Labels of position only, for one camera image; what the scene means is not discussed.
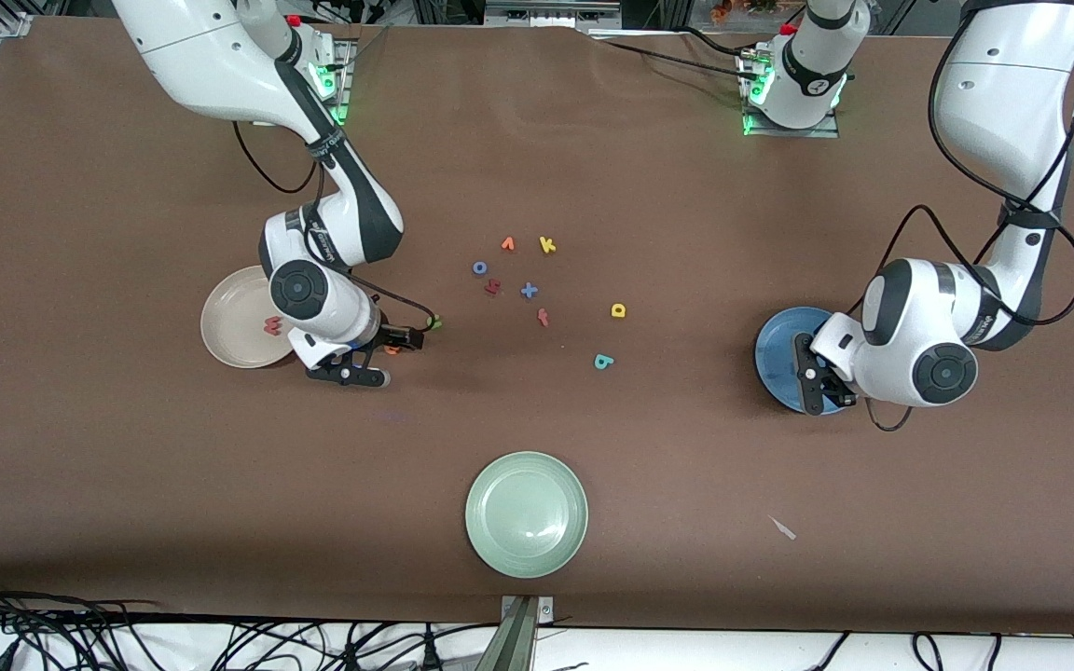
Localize grey metal box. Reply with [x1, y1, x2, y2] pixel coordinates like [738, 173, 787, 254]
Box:
[484, 0, 624, 31]

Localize metal camera stand bracket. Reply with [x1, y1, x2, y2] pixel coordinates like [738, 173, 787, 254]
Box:
[476, 596, 555, 671]

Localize black metal frame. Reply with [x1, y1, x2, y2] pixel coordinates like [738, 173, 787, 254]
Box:
[411, 0, 487, 27]

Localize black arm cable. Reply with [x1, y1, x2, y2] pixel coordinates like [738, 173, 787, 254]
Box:
[849, 0, 1074, 431]
[232, 119, 438, 329]

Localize short black table cable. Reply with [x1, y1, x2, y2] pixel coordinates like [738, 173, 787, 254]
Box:
[677, 26, 762, 59]

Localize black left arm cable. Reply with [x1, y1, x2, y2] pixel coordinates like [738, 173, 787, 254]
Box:
[849, 0, 1074, 431]

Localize beige brown plate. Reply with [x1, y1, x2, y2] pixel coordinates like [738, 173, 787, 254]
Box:
[200, 265, 312, 370]

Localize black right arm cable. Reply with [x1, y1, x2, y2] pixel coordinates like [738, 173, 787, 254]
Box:
[232, 119, 438, 329]

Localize brown table cover mat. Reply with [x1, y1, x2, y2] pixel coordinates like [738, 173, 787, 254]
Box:
[0, 19, 1074, 635]

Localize long black table cable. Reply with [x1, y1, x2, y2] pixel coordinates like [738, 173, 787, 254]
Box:
[588, 35, 748, 79]

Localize green plate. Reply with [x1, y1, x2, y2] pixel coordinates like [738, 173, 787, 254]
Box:
[465, 451, 589, 580]

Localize blue plate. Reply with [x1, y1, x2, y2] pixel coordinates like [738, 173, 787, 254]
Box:
[754, 307, 869, 417]

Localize black cable with plugs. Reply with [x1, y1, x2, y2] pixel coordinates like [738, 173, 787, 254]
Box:
[220, 620, 473, 671]

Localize orange background objects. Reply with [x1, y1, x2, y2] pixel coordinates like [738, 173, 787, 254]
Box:
[709, 0, 780, 21]

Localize black floor cable tangle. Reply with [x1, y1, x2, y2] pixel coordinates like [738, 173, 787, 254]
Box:
[0, 573, 165, 671]

